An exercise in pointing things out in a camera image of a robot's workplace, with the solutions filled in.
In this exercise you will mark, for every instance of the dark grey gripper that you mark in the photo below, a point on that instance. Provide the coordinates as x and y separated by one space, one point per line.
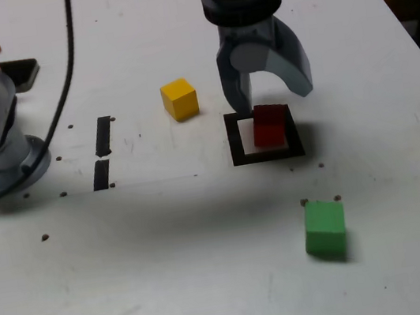
250 31

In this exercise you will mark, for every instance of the red cube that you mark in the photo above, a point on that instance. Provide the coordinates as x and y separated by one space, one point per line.
268 132

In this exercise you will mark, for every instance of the black rectangular device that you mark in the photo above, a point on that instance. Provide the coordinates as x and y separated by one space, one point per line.
22 73

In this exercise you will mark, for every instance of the black tape strip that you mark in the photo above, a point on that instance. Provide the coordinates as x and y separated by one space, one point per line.
103 138

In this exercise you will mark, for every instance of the green cube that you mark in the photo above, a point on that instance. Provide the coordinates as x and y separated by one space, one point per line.
323 231

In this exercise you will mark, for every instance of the black tape square outline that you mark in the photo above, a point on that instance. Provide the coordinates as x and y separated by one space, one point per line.
233 141

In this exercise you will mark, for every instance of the yellow cube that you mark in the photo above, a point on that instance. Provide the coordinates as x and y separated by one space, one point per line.
178 98

